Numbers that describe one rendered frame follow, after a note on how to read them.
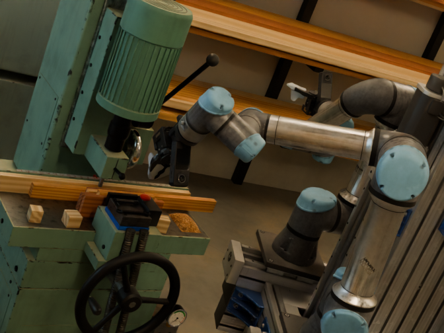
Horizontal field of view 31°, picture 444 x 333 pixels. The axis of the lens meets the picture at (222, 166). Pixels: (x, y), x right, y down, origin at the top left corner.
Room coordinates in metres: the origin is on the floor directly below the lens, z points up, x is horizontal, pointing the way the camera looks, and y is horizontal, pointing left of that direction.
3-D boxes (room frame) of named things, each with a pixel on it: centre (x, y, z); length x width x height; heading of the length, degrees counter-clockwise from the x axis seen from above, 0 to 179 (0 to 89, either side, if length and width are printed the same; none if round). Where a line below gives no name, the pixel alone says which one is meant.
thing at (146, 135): (2.33, 0.29, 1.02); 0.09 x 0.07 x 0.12; 127
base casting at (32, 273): (2.19, 0.37, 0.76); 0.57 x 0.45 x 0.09; 37
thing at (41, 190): (2.15, 0.22, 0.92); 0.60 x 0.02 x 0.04; 127
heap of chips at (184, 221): (2.18, 0.04, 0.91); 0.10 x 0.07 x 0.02; 37
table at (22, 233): (2.01, 0.23, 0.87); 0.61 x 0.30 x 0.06; 127
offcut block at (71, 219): (1.91, 0.32, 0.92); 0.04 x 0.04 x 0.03; 41
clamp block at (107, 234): (1.95, 0.17, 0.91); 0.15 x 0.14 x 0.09; 127
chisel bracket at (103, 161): (2.11, 0.31, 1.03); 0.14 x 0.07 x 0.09; 37
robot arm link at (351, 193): (2.51, -0.44, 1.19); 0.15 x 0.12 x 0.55; 118
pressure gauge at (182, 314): (2.08, -0.03, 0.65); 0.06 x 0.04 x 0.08; 127
